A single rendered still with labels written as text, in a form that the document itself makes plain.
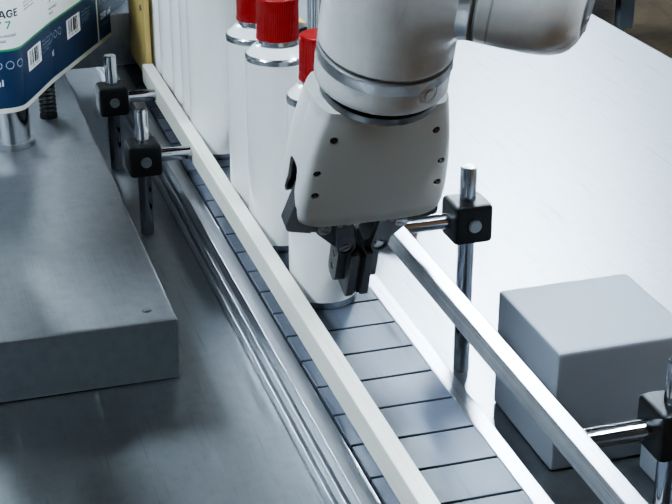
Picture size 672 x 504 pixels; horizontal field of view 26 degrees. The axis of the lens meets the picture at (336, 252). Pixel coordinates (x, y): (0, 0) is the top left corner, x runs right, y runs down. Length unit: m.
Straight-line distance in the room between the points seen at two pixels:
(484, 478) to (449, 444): 0.04
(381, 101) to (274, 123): 0.28
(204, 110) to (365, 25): 0.54
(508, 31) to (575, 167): 0.70
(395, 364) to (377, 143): 0.18
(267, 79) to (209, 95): 0.23
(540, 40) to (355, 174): 0.16
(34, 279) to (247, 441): 0.24
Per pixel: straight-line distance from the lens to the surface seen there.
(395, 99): 0.86
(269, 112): 1.14
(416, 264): 0.97
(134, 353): 1.09
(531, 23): 0.82
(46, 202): 1.30
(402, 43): 0.84
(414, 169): 0.93
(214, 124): 1.37
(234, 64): 1.19
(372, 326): 1.06
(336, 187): 0.92
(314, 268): 1.07
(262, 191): 1.16
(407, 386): 0.99
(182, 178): 1.34
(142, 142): 1.31
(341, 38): 0.85
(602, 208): 1.42
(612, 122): 1.66
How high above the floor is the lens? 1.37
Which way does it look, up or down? 24 degrees down
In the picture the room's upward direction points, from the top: straight up
